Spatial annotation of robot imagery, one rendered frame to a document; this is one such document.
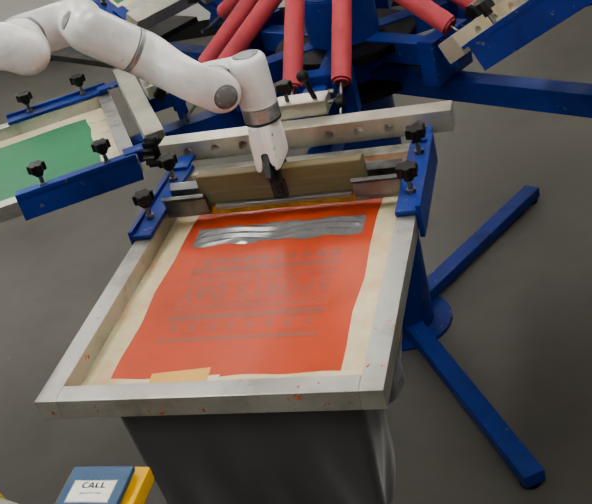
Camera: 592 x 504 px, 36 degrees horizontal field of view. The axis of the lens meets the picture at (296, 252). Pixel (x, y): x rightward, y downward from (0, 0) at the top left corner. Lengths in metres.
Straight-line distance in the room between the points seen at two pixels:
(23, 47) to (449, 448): 1.62
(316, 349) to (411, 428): 1.25
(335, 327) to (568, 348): 1.47
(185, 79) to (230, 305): 0.42
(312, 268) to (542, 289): 1.57
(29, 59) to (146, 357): 0.54
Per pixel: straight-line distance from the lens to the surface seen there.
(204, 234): 1.92
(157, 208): 2.00
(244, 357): 1.55
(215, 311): 1.68
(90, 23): 1.68
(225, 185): 1.93
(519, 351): 2.94
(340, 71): 2.25
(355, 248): 1.75
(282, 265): 1.75
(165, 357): 1.62
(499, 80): 2.39
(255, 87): 1.78
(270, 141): 1.81
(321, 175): 1.86
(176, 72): 1.69
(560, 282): 3.21
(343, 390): 1.37
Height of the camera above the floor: 1.88
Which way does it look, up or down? 31 degrees down
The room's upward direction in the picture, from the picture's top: 15 degrees counter-clockwise
